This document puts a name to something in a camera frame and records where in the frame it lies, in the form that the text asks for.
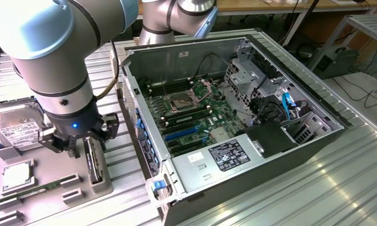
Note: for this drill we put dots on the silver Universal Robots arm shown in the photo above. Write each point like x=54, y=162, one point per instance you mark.
x=49, y=47

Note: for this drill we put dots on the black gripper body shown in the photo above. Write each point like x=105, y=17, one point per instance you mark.
x=72, y=124

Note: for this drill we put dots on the green motherboard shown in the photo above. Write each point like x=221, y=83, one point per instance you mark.
x=217, y=103

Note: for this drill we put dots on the blue case latch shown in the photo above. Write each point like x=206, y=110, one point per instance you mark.
x=158, y=184

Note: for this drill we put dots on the silver chipset heat sink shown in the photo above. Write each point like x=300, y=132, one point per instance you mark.
x=220, y=135

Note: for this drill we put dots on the black open PC case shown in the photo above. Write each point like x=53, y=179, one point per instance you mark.
x=254, y=186

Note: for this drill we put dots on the silver power supply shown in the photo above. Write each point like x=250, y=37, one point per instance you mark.
x=201, y=179

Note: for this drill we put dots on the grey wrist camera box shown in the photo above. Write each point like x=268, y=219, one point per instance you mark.
x=45, y=134

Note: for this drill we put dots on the wooden desk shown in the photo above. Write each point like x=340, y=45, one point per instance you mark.
x=269, y=5

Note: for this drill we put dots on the grey case corner fixture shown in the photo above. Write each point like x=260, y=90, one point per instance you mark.
x=153, y=197
x=121, y=61

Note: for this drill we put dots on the silver hard disk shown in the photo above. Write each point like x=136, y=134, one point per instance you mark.
x=14, y=131

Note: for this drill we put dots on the black expansion slot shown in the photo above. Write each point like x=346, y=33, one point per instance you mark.
x=185, y=147

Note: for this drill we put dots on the silver CPU chip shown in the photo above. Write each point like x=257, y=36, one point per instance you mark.
x=14, y=176

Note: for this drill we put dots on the black equipment box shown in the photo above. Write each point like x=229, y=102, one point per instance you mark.
x=336, y=63

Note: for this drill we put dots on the blue expansion slot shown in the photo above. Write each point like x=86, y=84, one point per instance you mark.
x=178, y=132

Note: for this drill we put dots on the black plastic shroud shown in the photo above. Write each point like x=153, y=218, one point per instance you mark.
x=269, y=141

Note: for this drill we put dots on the metal slat shelf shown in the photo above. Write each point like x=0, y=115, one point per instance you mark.
x=370, y=26

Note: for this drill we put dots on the silver drive cage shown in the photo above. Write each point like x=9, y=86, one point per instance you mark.
x=241, y=77

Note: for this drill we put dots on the metal socket cover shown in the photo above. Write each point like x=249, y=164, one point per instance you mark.
x=210, y=83

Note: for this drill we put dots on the grey parts rack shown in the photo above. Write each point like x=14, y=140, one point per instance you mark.
x=49, y=164

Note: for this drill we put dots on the CPU socket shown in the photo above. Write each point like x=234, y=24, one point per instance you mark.
x=180, y=102

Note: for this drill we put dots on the installed green RAM stick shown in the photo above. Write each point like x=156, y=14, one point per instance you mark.
x=189, y=117

